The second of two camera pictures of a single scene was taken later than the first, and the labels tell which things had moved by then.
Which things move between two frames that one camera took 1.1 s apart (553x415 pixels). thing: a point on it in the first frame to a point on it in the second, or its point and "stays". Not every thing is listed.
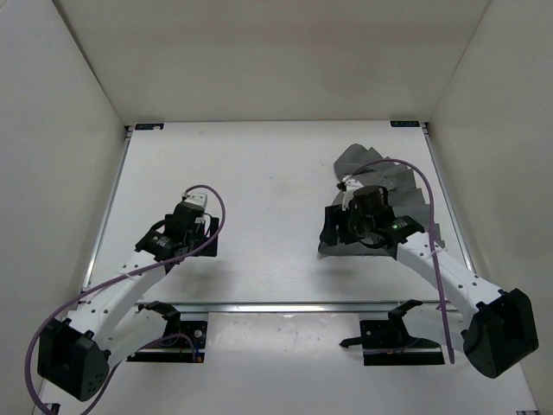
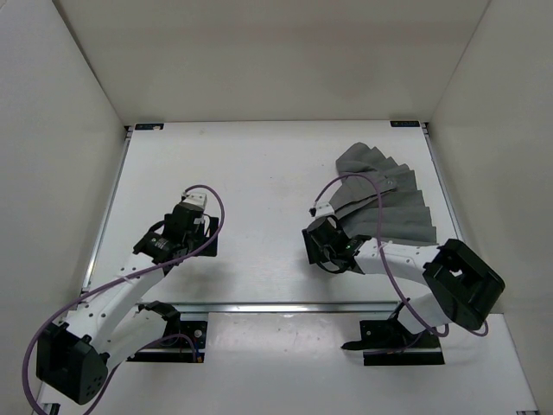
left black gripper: (213, 229) stays
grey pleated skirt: (369, 168) stays
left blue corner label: (149, 126) stays
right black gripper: (334, 217) to (314, 256)
